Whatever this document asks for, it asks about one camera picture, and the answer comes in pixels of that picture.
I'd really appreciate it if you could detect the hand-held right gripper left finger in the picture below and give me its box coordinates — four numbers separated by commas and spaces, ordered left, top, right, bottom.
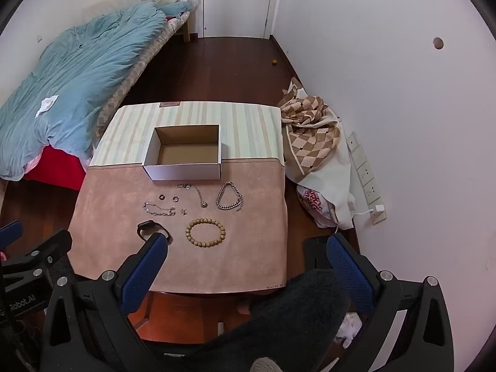
41, 232, 169, 372

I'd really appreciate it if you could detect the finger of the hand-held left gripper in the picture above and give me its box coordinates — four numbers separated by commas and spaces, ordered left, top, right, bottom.
0, 220, 23, 250
0, 229, 73, 280

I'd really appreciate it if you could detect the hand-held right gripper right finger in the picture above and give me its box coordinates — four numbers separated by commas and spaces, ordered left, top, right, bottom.
326, 233, 455, 372

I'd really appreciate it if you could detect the black fitness band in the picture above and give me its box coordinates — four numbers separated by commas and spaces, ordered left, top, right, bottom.
137, 220, 172, 243

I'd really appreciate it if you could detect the wooden bead bracelet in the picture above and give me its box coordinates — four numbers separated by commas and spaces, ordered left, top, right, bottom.
185, 218, 226, 246

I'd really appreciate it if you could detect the thin silver link bracelet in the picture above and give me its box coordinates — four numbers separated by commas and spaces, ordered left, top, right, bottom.
143, 201, 177, 218

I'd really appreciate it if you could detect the silver pendant necklace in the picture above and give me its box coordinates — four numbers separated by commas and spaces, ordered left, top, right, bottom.
176, 183, 210, 209

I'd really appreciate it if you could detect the thick silver chain bracelet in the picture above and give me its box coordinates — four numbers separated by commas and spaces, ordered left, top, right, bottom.
216, 181, 245, 213

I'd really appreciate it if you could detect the white cardboard box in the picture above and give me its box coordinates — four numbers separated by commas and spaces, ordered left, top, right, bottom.
143, 125, 223, 181

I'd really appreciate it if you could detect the crumpled white tissue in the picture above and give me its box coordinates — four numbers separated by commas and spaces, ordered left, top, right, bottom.
335, 312, 363, 347

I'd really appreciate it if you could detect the red bed sheet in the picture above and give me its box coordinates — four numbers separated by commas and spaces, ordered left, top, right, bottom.
23, 145, 88, 191

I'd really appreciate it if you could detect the white red-print plastic bag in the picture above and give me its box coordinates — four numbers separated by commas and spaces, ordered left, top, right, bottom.
296, 185, 338, 228

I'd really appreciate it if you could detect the person's dark fleece leg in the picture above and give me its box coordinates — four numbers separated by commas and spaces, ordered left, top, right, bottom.
186, 267, 349, 372

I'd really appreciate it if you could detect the white cloth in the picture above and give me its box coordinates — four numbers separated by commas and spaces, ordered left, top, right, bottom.
287, 120, 356, 229

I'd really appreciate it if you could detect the grey knitted round object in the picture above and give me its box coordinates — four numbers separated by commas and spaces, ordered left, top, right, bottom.
250, 356, 285, 372

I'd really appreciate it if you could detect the white paper scrap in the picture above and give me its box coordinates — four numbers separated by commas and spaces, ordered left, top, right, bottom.
35, 94, 60, 119

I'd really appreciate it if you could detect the beige checkered cloth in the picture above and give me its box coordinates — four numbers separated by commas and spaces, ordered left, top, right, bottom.
279, 95, 342, 175

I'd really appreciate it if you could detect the blue duvet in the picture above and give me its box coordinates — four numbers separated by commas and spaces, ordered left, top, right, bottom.
0, 1, 168, 181

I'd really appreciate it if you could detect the white door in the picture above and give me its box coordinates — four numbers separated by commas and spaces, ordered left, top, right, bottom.
201, 0, 277, 39

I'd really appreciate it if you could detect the white charger cable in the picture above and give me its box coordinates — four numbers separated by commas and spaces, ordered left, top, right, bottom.
335, 210, 374, 233

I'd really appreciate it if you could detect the white wall socket row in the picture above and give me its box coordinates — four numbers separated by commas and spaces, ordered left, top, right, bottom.
346, 132, 384, 224

